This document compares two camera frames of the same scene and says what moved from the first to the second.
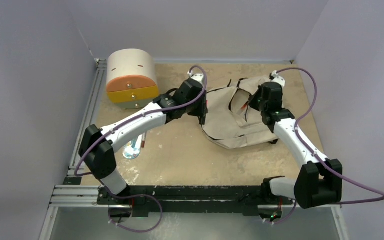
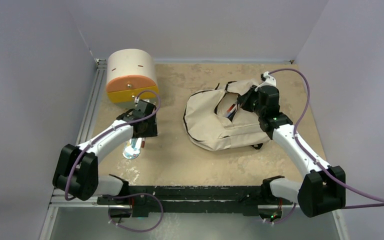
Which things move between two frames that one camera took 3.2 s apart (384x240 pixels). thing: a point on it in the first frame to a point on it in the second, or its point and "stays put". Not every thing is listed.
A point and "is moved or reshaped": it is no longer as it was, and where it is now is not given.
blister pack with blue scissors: [131, 150] stays put
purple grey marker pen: [246, 113] to [230, 115]
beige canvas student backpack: [231, 121] is moved or reshaped
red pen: [244, 106] is moved or reshaped
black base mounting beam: [144, 201] stays put
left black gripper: [202, 110] to [151, 131]
